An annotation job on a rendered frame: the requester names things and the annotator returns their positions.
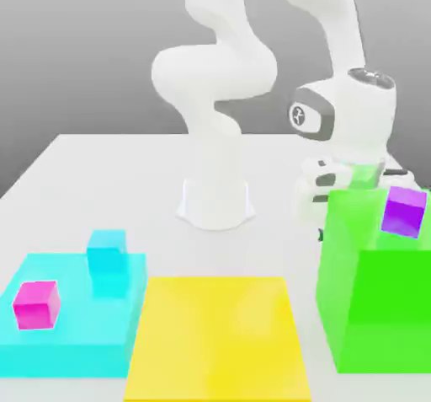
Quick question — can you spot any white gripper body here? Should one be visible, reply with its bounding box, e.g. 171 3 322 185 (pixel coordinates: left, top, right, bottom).
295 168 418 223

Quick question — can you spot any small purple cube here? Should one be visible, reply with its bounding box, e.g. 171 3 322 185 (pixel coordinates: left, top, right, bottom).
380 185 428 240

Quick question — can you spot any small cyan cube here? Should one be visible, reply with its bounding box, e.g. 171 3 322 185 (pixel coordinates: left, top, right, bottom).
86 228 131 299

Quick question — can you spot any small magenta cube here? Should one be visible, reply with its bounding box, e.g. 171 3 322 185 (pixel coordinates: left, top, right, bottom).
12 280 61 331

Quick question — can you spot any large green box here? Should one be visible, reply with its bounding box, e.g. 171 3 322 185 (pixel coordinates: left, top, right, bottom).
315 188 431 375

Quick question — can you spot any large yellow box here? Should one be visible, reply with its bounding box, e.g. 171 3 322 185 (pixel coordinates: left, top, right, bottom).
123 276 313 402

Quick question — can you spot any large cyan box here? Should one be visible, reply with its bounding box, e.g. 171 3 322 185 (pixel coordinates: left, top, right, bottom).
0 252 148 379

